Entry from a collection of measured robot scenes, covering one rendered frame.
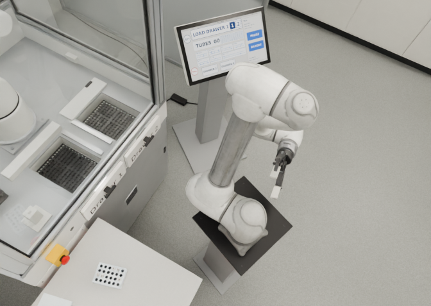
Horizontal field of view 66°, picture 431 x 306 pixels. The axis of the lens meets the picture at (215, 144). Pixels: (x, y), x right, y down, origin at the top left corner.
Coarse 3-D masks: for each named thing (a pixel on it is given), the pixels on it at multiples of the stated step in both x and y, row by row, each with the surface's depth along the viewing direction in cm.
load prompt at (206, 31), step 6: (240, 18) 180; (216, 24) 176; (222, 24) 177; (228, 24) 178; (234, 24) 180; (240, 24) 181; (192, 30) 172; (198, 30) 173; (204, 30) 174; (210, 30) 176; (216, 30) 177; (222, 30) 178; (228, 30) 179; (192, 36) 173; (198, 36) 174; (204, 36) 175
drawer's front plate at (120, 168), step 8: (120, 168) 157; (112, 176) 154; (120, 176) 162; (104, 184) 151; (112, 184) 158; (96, 192) 148; (104, 192) 154; (96, 200) 150; (104, 200) 158; (88, 208) 146; (96, 208) 154; (88, 216) 150
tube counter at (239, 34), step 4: (236, 32) 181; (240, 32) 182; (220, 36) 179; (224, 36) 180; (228, 36) 180; (232, 36) 181; (236, 36) 182; (240, 36) 183; (216, 40) 178; (220, 40) 179; (224, 40) 180; (228, 40) 181; (232, 40) 182; (216, 44) 179
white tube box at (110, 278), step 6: (102, 264) 146; (108, 264) 146; (96, 270) 145; (102, 270) 145; (108, 270) 145; (120, 270) 146; (126, 270) 147; (96, 276) 144; (108, 276) 144; (114, 276) 144; (120, 276) 147; (96, 282) 142; (102, 282) 143; (108, 282) 144; (114, 282) 145; (120, 282) 143; (120, 288) 142
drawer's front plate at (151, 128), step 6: (156, 120) 172; (150, 126) 169; (144, 132) 167; (150, 132) 171; (138, 138) 165; (138, 144) 164; (144, 144) 172; (132, 150) 161; (138, 150) 168; (126, 156) 159; (132, 156) 164; (138, 156) 172; (126, 162) 164; (132, 162) 168
